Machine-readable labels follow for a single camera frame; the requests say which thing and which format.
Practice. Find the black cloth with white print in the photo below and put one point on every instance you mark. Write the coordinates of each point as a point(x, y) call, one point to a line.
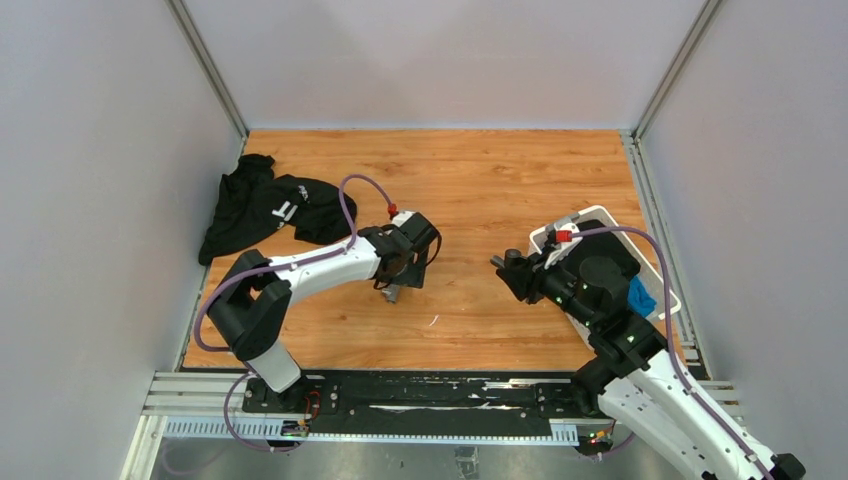
point(253, 203)

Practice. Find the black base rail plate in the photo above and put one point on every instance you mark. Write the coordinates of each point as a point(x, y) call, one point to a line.
point(470, 407)

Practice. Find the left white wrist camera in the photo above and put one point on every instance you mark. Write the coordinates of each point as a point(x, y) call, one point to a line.
point(402, 217)

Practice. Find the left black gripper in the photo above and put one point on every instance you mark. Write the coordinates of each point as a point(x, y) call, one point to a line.
point(414, 275)

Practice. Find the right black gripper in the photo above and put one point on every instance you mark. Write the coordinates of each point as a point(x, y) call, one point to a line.
point(538, 273)

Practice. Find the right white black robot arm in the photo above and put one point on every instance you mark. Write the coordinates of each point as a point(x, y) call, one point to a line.
point(636, 378)

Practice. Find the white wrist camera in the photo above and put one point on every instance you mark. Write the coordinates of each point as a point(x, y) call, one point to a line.
point(402, 217)
point(558, 243)

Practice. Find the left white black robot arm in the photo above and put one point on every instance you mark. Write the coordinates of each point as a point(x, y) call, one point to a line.
point(249, 306)

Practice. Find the blue cloth in basket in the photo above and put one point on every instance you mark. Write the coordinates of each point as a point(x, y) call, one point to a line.
point(639, 299)

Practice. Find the black cloth in basket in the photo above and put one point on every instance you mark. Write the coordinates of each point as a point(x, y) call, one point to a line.
point(602, 245)

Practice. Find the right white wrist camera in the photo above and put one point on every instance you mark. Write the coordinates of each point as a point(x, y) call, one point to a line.
point(558, 243)

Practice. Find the grey tee pipe fitting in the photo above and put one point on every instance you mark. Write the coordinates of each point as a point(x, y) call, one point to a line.
point(391, 293)

